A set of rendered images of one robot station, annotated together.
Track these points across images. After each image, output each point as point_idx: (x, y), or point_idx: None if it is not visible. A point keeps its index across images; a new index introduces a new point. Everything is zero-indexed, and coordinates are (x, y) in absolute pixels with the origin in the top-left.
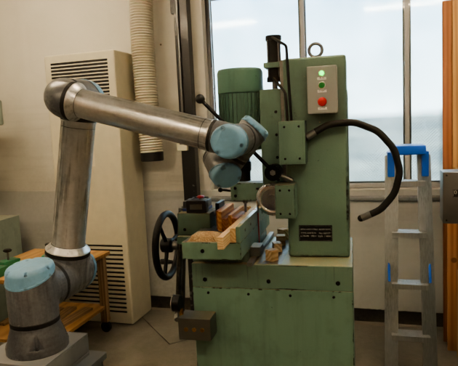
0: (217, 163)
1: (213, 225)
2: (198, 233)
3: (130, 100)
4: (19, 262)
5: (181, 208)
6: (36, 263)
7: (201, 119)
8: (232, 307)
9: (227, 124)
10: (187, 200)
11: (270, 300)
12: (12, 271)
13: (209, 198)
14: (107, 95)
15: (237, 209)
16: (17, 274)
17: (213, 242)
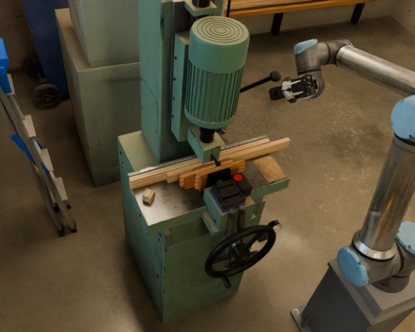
0: (323, 80)
1: None
2: (277, 167)
3: (398, 66)
4: None
5: (244, 205)
6: (408, 231)
7: (356, 48)
8: None
9: (347, 40)
10: (242, 193)
11: None
12: None
13: (216, 185)
14: None
15: (204, 168)
16: None
17: (274, 159)
